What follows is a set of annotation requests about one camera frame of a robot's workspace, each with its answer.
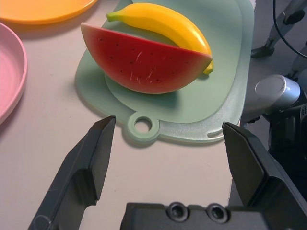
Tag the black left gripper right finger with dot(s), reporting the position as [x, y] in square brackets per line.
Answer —
[261, 167]

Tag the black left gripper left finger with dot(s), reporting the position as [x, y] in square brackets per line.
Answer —
[81, 167]

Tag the red watermelon slice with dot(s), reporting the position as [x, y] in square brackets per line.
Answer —
[144, 64]

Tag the yellow toy banana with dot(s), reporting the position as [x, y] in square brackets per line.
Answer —
[165, 24]

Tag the green cutting mat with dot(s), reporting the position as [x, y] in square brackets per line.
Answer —
[225, 72]

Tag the pink plate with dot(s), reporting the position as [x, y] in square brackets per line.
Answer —
[10, 76]

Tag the yellow plate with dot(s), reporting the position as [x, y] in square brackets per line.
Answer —
[43, 10]

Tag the grey metal frame leg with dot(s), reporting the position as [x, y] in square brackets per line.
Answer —
[273, 36]

